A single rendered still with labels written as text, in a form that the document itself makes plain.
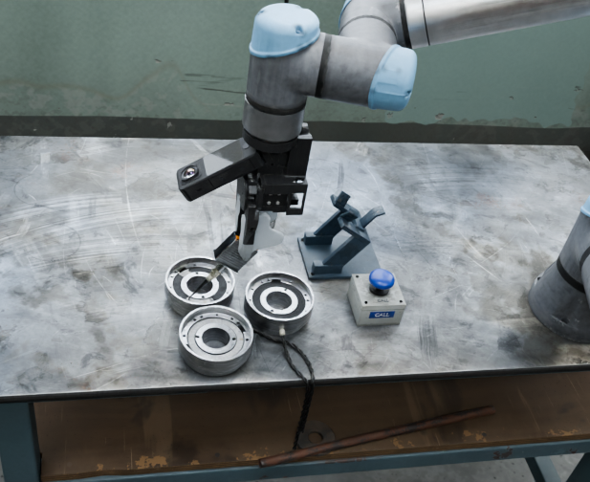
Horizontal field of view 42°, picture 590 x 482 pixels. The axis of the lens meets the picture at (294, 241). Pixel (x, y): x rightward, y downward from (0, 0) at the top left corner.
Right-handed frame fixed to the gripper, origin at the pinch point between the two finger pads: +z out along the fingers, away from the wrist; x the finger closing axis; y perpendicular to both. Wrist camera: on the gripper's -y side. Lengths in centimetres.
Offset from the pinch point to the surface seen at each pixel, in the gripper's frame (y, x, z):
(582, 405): 69, -5, 38
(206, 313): -4.5, -3.2, 10.1
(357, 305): 18.9, -2.4, 10.6
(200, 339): -5.8, -8.0, 10.1
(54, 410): -27.6, 2.0, 38.0
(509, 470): 81, 15, 93
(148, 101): -3, 160, 75
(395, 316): 24.7, -4.5, 11.1
